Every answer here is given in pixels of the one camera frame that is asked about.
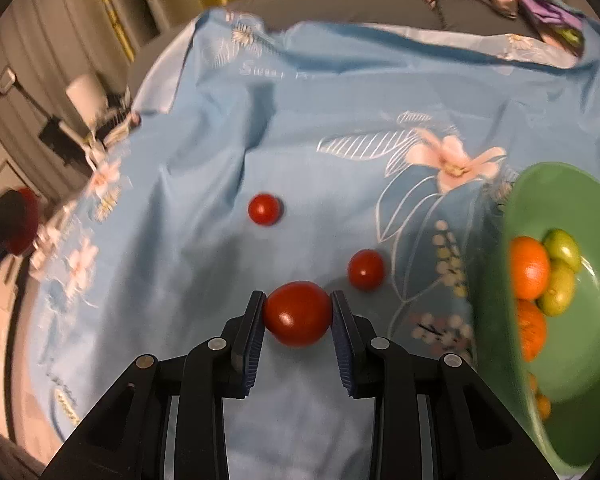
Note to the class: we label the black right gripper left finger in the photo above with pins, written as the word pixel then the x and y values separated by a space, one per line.
pixel 168 408

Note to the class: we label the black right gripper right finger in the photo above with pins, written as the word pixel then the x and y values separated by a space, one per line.
pixel 433 419

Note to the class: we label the small yellow-orange kumquat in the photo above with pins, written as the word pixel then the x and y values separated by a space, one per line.
pixel 543 406

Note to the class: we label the red cherry tomato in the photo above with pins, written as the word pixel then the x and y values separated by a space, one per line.
pixel 298 314
pixel 265 209
pixel 366 270

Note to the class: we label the yellow-green oval tomato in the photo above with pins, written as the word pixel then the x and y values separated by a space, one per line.
pixel 560 289

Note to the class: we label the large orange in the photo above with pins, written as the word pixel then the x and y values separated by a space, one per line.
pixel 529 267

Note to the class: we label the green oval tomato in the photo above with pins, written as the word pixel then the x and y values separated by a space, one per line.
pixel 560 245

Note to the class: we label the green bowl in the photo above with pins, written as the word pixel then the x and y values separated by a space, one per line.
pixel 546 196

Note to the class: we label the light blue floral cloth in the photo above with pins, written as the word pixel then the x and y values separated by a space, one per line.
pixel 158 252

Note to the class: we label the white lamp on stand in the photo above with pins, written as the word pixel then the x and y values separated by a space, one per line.
pixel 101 113

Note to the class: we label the purple cloth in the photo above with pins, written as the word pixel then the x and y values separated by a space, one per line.
pixel 555 23

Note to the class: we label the grey sofa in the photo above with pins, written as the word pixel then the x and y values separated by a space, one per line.
pixel 381 52

